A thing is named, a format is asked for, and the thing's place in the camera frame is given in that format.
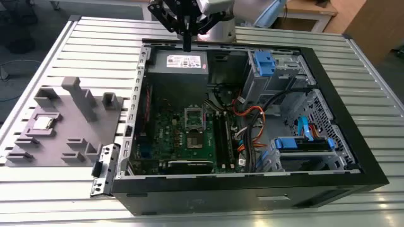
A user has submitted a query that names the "metal socket cover frame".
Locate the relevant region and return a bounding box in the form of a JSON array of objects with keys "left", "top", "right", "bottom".
[{"left": 183, "top": 105, "right": 206, "bottom": 131}]

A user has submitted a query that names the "wooden desk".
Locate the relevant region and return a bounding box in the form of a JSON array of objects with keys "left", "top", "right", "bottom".
[{"left": 273, "top": 0, "right": 338, "bottom": 33}]

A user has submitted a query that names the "grey metal card bracket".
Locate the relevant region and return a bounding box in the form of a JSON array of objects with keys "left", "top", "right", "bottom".
[{"left": 89, "top": 143, "right": 121, "bottom": 198}]

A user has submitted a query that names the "blue plastic drive latch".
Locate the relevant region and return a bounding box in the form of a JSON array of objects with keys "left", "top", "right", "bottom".
[{"left": 253, "top": 51, "right": 275, "bottom": 77}]

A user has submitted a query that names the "thin metal locking lever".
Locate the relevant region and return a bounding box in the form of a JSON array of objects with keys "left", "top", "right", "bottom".
[{"left": 202, "top": 104, "right": 210, "bottom": 133}]

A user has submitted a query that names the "thick black cable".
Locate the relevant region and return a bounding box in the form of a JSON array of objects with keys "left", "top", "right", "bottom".
[{"left": 245, "top": 87, "right": 318, "bottom": 173}]

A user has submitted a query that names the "graphics card with fan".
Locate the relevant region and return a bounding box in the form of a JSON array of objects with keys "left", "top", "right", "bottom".
[{"left": 166, "top": 160, "right": 214, "bottom": 175}]

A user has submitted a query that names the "grey parts rack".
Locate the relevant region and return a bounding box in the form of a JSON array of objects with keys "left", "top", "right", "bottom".
[{"left": 5, "top": 77, "right": 123, "bottom": 168}]

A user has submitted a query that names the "thin red wire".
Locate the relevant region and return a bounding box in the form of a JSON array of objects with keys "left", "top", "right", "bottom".
[{"left": 139, "top": 86, "right": 151, "bottom": 138}]

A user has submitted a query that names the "silver square CPU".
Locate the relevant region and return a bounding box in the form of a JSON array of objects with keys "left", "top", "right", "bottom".
[{"left": 31, "top": 116, "right": 54, "bottom": 131}]

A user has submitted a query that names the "hard disk in blue carrier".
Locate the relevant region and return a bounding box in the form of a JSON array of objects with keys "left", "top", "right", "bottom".
[{"left": 273, "top": 136, "right": 335, "bottom": 152}]

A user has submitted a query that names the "black open PC case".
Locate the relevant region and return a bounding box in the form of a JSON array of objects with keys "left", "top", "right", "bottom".
[{"left": 89, "top": 37, "right": 389, "bottom": 216}]

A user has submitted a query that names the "grey metal drive cage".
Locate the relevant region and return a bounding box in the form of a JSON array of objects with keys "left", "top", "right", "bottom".
[{"left": 241, "top": 49, "right": 317, "bottom": 105}]

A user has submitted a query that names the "grey power supply unit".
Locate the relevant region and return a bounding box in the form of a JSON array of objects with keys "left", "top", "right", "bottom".
[{"left": 146, "top": 50, "right": 209, "bottom": 100}]

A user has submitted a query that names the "grey metal disk bay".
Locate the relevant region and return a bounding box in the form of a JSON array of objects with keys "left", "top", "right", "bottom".
[{"left": 270, "top": 136, "right": 359, "bottom": 172}]

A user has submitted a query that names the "orange wire bundle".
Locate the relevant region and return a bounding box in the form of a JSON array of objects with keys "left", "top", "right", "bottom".
[{"left": 231, "top": 105, "right": 267, "bottom": 153}]

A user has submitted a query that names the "CPU socket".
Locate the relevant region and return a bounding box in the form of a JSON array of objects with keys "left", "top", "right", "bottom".
[{"left": 185, "top": 131, "right": 205, "bottom": 150}]

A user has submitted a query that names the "blue flat data wire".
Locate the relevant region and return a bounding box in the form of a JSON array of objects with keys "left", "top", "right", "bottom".
[{"left": 295, "top": 116, "right": 313, "bottom": 140}]

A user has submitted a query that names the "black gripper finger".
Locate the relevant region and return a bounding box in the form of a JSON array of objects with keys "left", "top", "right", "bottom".
[
  {"left": 186, "top": 11, "right": 233, "bottom": 52},
  {"left": 146, "top": 0, "right": 189, "bottom": 52}
]

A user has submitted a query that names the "yellow and black wire bundle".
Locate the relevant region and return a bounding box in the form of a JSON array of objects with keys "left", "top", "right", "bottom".
[{"left": 202, "top": 99, "right": 227, "bottom": 112}]

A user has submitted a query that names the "black RAM slot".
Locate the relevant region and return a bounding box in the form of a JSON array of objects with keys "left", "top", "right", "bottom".
[
  {"left": 221, "top": 111, "right": 233, "bottom": 169},
  {"left": 217, "top": 111, "right": 227, "bottom": 169},
  {"left": 225, "top": 111, "right": 237, "bottom": 169},
  {"left": 213, "top": 111, "right": 225, "bottom": 169}
]

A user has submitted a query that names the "green motherboard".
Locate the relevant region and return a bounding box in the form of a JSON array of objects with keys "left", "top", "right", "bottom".
[{"left": 133, "top": 99, "right": 245, "bottom": 175}]

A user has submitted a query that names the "black chair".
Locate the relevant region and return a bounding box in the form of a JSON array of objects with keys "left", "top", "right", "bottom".
[{"left": 0, "top": 7, "right": 39, "bottom": 54}]

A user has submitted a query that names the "brown wooden cabinet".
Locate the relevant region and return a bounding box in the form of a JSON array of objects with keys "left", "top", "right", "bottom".
[{"left": 323, "top": 0, "right": 404, "bottom": 66}]

